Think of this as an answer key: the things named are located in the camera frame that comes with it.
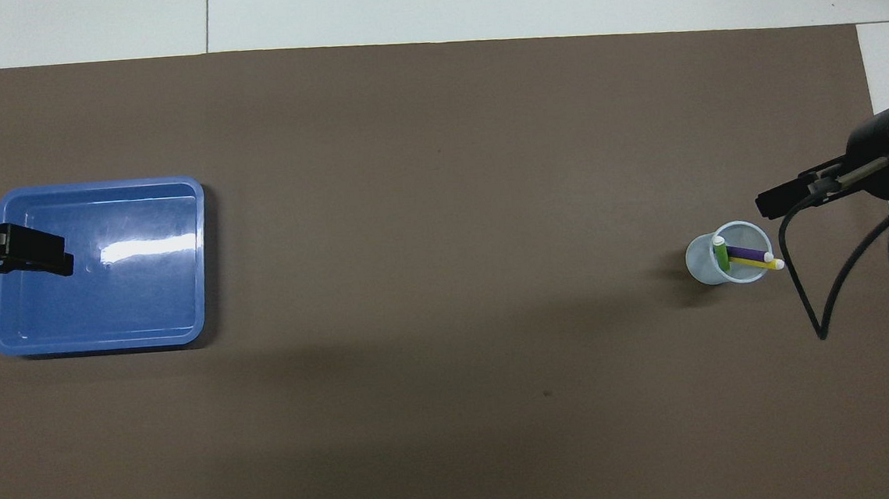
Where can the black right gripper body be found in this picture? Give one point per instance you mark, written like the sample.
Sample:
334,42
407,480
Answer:
876,157

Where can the purple marker pen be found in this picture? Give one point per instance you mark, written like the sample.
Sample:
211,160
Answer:
750,252

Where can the yellow marker pen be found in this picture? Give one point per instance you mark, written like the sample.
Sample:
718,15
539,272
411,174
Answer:
758,262

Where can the green marker pen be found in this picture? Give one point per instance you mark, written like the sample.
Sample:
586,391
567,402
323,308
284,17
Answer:
721,254

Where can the clear plastic cup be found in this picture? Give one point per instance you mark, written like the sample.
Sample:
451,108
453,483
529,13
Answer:
702,263

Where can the blue plastic tray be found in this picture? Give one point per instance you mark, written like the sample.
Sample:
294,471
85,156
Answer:
143,302

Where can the brown table mat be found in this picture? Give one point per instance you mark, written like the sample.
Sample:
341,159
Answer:
441,203

